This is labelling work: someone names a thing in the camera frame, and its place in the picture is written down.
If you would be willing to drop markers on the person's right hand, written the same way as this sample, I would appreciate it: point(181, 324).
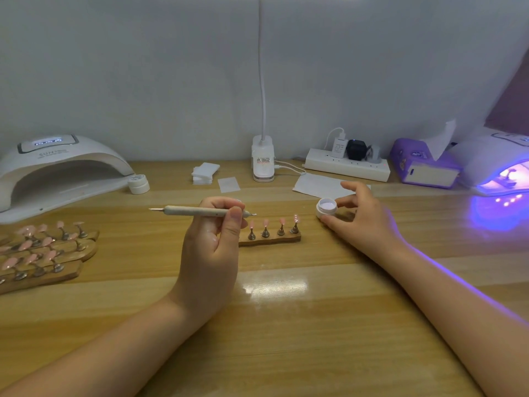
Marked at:
point(372, 227)

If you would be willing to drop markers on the person's left hand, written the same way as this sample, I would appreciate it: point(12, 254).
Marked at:
point(207, 264)

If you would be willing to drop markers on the white gel jar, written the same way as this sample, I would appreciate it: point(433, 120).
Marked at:
point(326, 206)

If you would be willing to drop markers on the grey dotting pen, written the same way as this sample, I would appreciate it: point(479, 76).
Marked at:
point(186, 211)

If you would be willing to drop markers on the wooden nail holder strip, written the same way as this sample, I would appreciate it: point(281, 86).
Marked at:
point(273, 240)

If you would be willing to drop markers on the white nail lamp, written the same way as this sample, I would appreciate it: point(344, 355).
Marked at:
point(56, 165)
point(488, 157)

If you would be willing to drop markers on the wooden stands with pink nails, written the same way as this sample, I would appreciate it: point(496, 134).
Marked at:
point(41, 256)

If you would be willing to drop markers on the person's right forearm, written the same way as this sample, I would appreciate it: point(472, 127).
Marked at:
point(471, 318)

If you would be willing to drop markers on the person's left forearm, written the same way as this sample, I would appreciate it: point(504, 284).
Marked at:
point(95, 359)

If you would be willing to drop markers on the white desk lamp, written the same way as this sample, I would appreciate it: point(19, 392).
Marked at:
point(263, 159)

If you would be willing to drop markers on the white power strip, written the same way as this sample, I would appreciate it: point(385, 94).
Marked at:
point(347, 165)

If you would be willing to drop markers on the white paper sheet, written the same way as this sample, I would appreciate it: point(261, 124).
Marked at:
point(318, 186)

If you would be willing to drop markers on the grey plug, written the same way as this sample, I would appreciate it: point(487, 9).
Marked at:
point(374, 154)

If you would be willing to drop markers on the purple tissue box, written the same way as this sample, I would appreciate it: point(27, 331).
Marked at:
point(411, 163)

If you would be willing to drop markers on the black plug adapter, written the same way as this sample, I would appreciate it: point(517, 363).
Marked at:
point(356, 149)

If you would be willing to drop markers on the small white paper square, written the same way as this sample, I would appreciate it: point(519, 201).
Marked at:
point(229, 184)

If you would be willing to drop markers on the white charger plug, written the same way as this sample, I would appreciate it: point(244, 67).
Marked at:
point(339, 147)

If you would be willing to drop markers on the stack of white cotton pads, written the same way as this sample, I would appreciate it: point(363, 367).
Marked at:
point(206, 173)

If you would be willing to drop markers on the small closed white jar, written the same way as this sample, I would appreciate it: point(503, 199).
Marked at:
point(138, 184)

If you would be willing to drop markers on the white tissue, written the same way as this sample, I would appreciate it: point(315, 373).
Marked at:
point(440, 140)

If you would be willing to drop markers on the brown wooden board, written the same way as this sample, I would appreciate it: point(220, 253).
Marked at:
point(512, 103)

